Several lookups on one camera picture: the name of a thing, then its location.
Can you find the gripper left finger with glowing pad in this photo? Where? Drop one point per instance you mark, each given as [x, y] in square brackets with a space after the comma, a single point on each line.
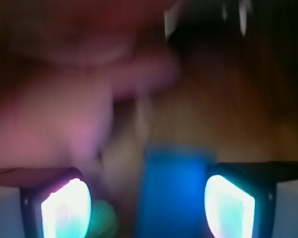
[43, 203]

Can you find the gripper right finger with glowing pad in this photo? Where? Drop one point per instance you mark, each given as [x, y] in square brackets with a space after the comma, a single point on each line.
[253, 200]

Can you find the blue wooden block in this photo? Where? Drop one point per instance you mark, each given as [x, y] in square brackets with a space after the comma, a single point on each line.
[171, 199]

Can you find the pink plush toy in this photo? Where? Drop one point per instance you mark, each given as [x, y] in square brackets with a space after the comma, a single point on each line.
[60, 76]

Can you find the green plush toy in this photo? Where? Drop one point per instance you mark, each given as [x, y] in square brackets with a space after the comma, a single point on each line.
[103, 221]

